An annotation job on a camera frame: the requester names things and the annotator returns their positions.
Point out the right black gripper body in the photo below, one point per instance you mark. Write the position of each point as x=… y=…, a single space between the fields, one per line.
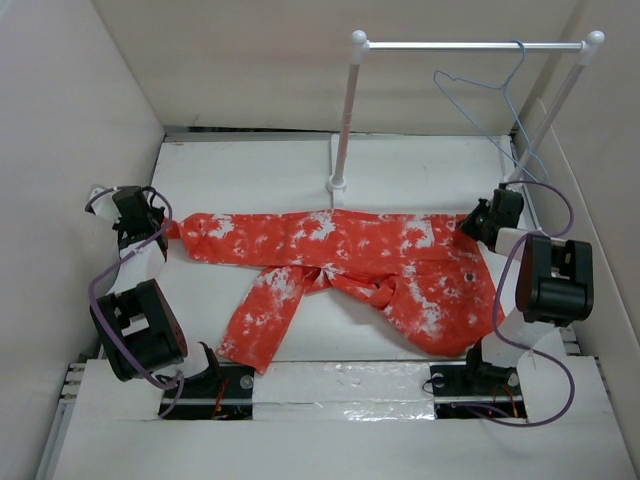
x=475 y=223

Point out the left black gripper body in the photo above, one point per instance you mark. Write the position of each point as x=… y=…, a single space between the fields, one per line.
x=157 y=216

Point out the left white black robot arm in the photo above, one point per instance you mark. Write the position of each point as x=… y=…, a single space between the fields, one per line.
x=135 y=324

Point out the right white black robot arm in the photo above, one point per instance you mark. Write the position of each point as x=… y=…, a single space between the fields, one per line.
x=547 y=283

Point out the white clothes rack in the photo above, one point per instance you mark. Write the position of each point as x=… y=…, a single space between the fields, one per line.
x=584 y=50

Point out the orange white tie-dye trousers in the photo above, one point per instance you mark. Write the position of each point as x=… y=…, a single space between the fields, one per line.
x=426 y=277

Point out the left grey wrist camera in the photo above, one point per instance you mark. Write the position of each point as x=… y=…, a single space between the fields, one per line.
x=100 y=203

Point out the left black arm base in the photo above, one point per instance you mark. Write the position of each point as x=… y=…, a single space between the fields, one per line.
x=220 y=392

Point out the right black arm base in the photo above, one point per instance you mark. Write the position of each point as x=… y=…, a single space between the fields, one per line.
x=473 y=388

